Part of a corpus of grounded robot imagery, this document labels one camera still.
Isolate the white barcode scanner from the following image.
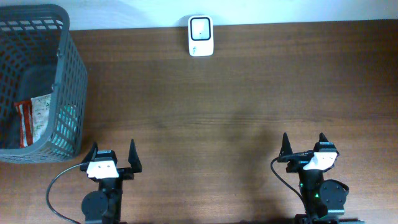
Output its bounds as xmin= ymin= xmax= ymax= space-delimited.
xmin=187 ymin=15 xmax=214 ymax=57

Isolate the grey plastic mesh basket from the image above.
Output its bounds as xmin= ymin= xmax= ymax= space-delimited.
xmin=1 ymin=4 xmax=88 ymax=164

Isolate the red white snack bar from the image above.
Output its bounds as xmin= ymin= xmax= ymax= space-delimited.
xmin=14 ymin=100 xmax=34 ymax=148

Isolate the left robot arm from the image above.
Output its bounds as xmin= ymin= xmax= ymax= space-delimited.
xmin=80 ymin=140 xmax=142 ymax=224

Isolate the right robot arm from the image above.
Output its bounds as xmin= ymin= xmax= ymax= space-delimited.
xmin=270 ymin=133 xmax=363 ymax=223

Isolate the white Pantene tube gold cap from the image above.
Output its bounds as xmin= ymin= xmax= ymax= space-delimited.
xmin=31 ymin=93 xmax=52 ymax=142

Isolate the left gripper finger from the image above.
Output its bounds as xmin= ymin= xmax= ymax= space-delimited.
xmin=128 ymin=139 xmax=142 ymax=173
xmin=82 ymin=142 xmax=98 ymax=163

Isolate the teal tissue packet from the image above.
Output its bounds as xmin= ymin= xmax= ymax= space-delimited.
xmin=52 ymin=105 xmax=77 ymax=147

